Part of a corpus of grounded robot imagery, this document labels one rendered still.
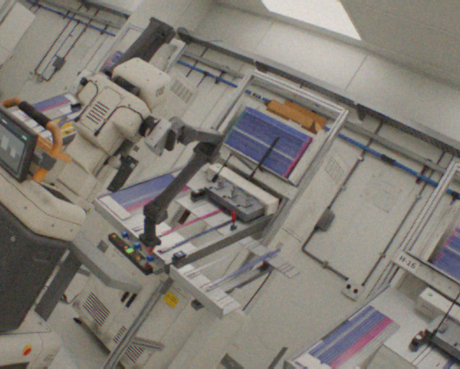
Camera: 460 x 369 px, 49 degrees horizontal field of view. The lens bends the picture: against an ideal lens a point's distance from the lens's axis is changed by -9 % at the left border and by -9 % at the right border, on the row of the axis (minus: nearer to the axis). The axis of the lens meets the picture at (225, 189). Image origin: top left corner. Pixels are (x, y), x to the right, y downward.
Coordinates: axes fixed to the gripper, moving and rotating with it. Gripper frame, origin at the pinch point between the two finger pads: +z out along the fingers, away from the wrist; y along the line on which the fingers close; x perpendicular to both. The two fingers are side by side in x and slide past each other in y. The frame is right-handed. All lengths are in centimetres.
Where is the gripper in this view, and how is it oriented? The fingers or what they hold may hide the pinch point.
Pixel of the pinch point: (150, 253)
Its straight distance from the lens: 259.8
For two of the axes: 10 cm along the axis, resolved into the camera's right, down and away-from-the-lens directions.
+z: -0.7, 8.5, 5.3
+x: -7.5, 3.0, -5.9
